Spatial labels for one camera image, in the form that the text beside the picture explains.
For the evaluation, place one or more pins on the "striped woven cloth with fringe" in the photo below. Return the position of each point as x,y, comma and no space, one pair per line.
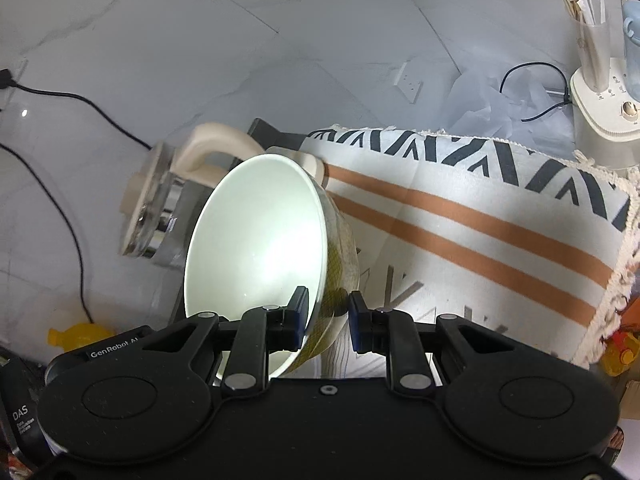
475,240

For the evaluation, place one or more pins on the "pale blue bottle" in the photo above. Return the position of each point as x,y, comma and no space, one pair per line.
632,45

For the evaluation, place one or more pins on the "translucent plastic bag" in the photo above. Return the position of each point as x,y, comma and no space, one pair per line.
475,102

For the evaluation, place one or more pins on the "cream countertop appliance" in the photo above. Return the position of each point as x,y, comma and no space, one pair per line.
600,105

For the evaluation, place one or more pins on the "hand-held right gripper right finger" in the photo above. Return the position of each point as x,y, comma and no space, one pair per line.
358,322

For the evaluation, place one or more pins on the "white bowl with yellow pattern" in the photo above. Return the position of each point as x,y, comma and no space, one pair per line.
250,240

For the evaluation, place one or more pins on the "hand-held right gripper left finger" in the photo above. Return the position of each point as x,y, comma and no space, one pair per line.
300,310

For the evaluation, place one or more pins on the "orange juice bottle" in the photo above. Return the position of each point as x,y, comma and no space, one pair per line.
75,336

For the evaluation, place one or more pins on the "white wall socket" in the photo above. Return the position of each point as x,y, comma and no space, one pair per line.
408,82

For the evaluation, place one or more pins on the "clear cup of wrapped straws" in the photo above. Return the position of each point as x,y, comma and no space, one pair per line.
590,35

